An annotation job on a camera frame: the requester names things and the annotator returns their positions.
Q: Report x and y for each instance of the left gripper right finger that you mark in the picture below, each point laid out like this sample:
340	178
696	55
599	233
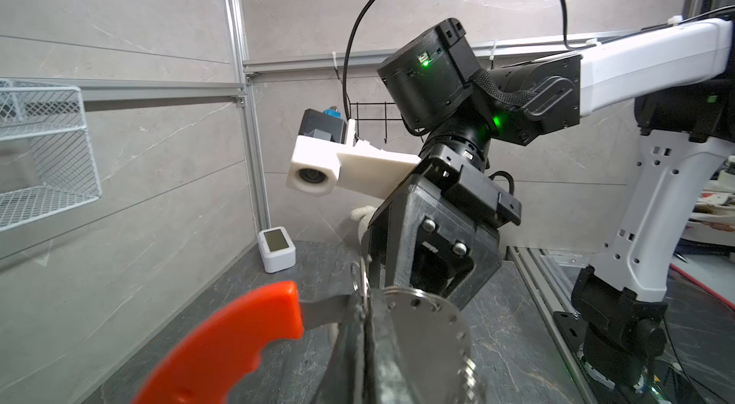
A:
386	377

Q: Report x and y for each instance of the white digital clock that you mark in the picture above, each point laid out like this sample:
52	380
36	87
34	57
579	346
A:
277	250

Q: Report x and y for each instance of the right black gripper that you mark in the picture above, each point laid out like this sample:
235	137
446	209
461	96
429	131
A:
439	230

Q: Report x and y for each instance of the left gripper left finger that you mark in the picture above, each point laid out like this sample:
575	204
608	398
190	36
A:
344	379

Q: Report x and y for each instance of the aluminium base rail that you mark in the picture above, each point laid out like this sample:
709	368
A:
551	318

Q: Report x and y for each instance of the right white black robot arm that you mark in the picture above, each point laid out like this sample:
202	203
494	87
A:
666	92

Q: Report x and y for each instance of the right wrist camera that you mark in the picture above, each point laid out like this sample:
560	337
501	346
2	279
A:
327	154

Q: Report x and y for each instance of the black wire hook rack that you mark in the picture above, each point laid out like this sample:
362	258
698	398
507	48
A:
370	117

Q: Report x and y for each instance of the white wire mesh basket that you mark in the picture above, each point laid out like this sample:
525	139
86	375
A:
47	161

